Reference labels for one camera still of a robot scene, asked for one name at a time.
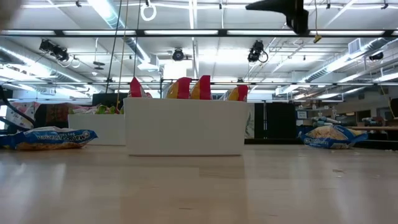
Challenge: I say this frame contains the black beam with light strips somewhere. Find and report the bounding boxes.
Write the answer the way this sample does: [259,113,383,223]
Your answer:
[0,29,398,36]

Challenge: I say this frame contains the black table frame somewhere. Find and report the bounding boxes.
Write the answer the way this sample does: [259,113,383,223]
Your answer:
[244,138,398,151]

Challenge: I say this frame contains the white plastic bin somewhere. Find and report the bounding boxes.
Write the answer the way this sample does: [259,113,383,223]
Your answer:
[67,113,126,146]
[123,97,250,157]

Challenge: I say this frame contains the blue Maruchan ramen packet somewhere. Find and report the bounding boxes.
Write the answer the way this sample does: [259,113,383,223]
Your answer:
[0,125,98,151]
[298,124,369,150]

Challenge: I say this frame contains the light floral cloth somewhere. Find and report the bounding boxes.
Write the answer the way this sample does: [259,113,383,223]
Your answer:
[5,101,41,130]

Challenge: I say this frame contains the white cable ring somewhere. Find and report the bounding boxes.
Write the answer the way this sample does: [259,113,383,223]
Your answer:
[140,2,157,22]

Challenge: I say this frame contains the black monitor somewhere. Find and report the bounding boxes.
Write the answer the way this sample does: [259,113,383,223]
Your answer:
[92,92,129,108]

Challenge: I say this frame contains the black camera with cable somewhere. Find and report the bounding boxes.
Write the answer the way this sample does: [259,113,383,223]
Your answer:
[247,39,269,63]

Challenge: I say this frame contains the black overhead camera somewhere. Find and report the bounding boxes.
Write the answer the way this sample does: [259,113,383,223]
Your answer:
[172,47,185,62]

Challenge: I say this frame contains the white vent grille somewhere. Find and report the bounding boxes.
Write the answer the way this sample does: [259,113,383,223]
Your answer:
[348,37,361,54]

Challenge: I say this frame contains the red Maruchan beef ramen packet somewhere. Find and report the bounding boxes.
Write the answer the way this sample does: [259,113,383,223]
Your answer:
[190,75,213,100]
[219,85,249,102]
[166,77,192,100]
[129,77,153,99]

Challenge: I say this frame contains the wooden background table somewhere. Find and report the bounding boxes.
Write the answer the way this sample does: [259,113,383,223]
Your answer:
[323,125,398,132]

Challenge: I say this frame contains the black cabinet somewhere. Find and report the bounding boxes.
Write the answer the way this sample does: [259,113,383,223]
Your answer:
[254,101,297,140]

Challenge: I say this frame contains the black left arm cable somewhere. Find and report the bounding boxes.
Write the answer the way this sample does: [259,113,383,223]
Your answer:
[0,85,35,135]

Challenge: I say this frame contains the silver ventilation duct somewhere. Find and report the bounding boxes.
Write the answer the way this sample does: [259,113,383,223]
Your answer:
[303,37,398,83]

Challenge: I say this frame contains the dark patterned cloth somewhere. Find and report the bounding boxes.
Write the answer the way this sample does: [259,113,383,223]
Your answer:
[34,102,82,129]

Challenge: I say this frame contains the black horizontal rail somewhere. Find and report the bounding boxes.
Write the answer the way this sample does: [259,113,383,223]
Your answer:
[160,81,398,86]

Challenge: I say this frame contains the black hanging cable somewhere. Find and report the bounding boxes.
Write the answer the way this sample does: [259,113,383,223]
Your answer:
[104,0,123,94]
[132,0,141,78]

